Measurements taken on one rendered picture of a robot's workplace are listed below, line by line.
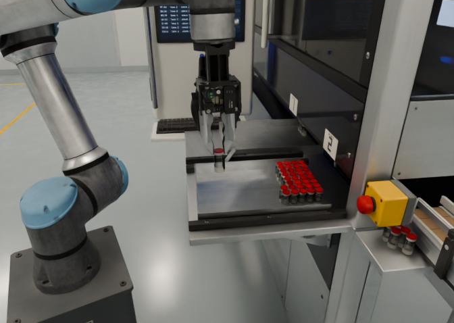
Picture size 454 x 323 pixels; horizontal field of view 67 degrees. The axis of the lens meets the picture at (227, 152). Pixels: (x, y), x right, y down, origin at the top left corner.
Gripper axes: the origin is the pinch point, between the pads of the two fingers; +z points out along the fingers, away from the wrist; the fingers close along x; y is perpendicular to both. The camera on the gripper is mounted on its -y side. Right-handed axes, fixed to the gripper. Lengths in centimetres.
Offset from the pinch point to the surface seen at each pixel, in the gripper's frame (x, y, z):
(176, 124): -8, -91, 24
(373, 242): 34.5, 3.6, 26.4
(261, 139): 23, -56, 22
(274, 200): 16.7, -16.4, 24.4
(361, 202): 29.1, 5.2, 13.8
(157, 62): -14, -103, -2
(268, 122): 29, -67, 19
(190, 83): 0, -103, 8
